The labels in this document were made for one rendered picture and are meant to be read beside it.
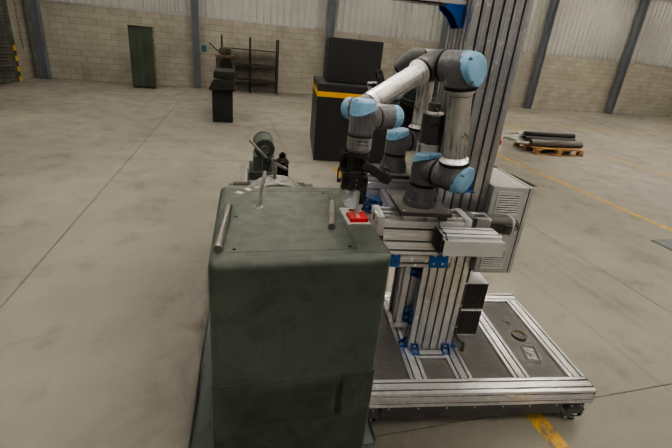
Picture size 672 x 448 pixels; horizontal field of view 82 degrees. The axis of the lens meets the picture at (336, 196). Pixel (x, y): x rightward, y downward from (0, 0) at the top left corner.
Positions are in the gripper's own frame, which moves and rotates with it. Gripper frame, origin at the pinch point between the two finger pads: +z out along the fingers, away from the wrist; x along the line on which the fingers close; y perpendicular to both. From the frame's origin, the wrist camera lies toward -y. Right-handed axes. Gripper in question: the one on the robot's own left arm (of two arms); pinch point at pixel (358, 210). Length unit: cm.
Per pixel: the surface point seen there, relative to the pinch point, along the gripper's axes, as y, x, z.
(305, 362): 18.5, 25.0, 36.4
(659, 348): -249, -50, 128
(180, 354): 72, -83, 128
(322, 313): 14.8, 25.0, 19.6
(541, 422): -119, -10, 128
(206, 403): 49, 2, 74
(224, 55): 85, -913, -11
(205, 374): 50, -12, 74
